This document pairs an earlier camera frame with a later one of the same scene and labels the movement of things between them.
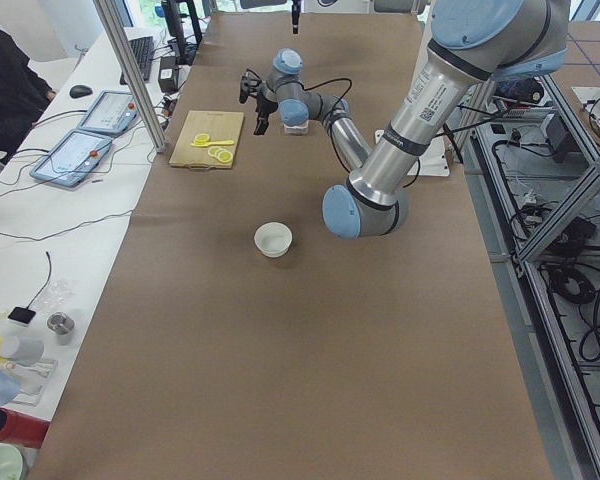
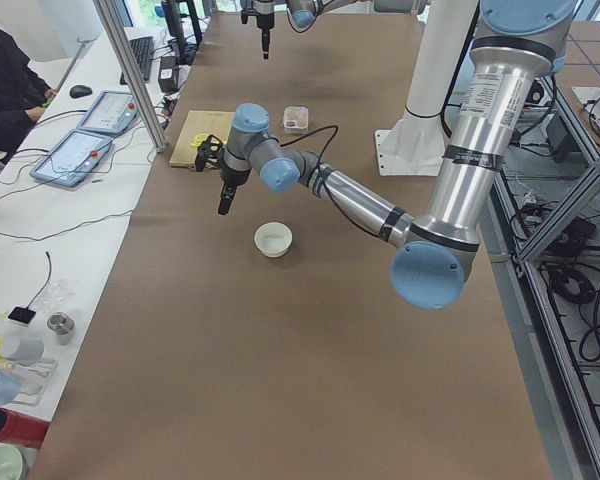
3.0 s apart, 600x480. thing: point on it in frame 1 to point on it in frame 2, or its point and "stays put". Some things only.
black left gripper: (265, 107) to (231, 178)
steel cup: (61, 325) stays put
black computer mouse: (79, 91) stays put
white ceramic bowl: (273, 239) stays put
